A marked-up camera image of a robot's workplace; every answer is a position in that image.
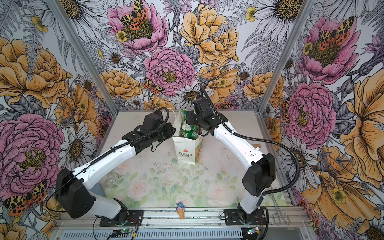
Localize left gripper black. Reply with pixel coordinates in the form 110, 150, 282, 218
150, 122, 176, 142

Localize green candy packet large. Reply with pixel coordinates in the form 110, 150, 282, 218
179, 110, 201, 140

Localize white paper bag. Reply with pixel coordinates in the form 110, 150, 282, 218
173, 110, 203, 165

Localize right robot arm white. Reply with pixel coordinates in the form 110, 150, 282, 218
187, 98, 276, 225

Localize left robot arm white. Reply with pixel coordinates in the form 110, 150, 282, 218
53, 108, 176, 226

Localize ice cream cone toy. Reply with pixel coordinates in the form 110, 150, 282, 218
176, 202, 185, 220

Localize green circuit board left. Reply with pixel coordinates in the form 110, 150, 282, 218
113, 228, 135, 236

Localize green circuit board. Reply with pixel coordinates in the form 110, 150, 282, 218
113, 228, 135, 236
247, 227, 260, 235

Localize green circuit board right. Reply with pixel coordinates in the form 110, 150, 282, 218
247, 227, 260, 235

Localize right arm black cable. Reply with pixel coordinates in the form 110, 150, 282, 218
199, 84, 301, 240

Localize aluminium corner post left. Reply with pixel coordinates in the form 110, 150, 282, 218
47, 1, 119, 117

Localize aluminium corner post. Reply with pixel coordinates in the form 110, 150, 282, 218
47, 1, 119, 117
258, 0, 315, 115

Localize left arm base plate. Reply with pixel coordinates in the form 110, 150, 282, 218
99, 210, 145, 227

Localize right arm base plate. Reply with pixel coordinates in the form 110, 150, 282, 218
224, 209, 267, 226

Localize metal wire hooks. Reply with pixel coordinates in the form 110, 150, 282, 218
269, 193, 291, 226

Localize front aluminium rail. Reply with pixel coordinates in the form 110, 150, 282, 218
53, 206, 313, 230

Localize aluminium corner post right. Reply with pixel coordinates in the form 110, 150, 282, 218
258, 0, 315, 115

